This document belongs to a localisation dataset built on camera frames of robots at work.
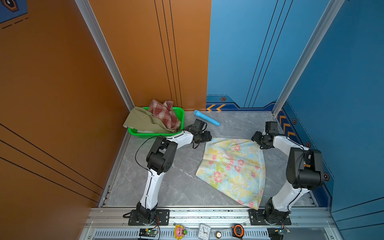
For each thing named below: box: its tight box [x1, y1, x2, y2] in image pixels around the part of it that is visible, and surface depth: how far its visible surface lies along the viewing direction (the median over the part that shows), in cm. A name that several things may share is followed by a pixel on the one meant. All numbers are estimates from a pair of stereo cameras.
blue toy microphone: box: [193, 109, 221, 127], surface depth 118 cm
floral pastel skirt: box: [195, 137, 266, 211], surface depth 89 cm
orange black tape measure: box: [232, 223, 245, 240], surface depth 69 cm
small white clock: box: [197, 223, 212, 240], surface depth 70 cm
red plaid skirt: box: [149, 99, 182, 130], surface depth 107 cm
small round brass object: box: [215, 230, 222, 239], surface depth 68 cm
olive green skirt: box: [122, 106, 177, 134], surface depth 102 cm
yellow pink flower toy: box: [174, 224, 188, 240], surface depth 68 cm
